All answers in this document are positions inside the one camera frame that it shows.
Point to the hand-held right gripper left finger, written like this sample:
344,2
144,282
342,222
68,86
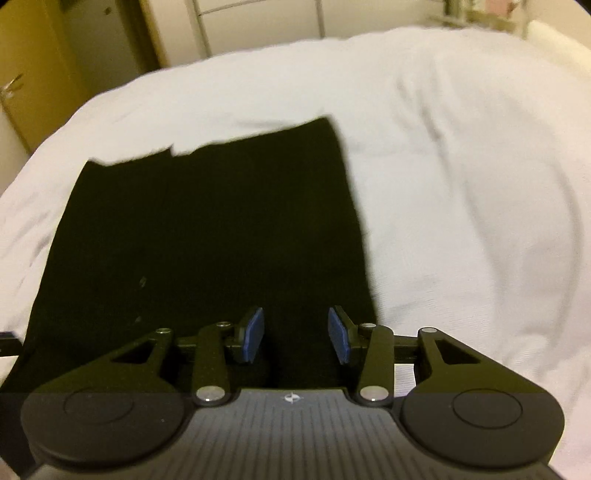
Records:
253,334

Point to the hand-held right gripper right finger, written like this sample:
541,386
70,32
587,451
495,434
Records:
339,334

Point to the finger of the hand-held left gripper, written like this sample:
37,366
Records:
9,344

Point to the black garment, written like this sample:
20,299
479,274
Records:
207,221

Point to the white bed duvet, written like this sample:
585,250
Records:
461,184

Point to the wooden door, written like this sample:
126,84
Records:
37,55

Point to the white wardrobe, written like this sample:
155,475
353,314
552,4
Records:
258,23

